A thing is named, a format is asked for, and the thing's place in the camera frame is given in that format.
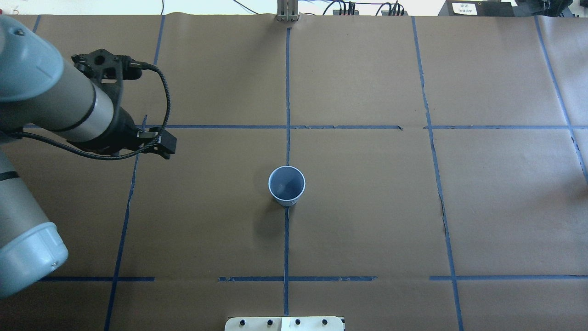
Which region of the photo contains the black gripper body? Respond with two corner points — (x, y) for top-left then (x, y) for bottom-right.
(80, 108), (155, 154)

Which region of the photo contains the blue plastic cup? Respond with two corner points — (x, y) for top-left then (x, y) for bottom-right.
(267, 165), (306, 207)

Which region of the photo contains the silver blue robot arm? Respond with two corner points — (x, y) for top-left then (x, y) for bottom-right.
(0, 15), (177, 299)

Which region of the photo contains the white pillar with base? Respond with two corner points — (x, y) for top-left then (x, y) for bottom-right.
(224, 316), (346, 331)

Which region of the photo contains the black box with label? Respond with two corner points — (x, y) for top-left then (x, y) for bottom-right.
(437, 0), (515, 17)

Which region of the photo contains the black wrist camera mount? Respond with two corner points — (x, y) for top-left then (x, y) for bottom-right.
(71, 49), (142, 109)

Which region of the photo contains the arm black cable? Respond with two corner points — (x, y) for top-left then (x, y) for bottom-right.
(0, 62), (172, 161)

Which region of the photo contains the aluminium frame post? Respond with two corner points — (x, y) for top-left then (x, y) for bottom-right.
(276, 0), (300, 22)

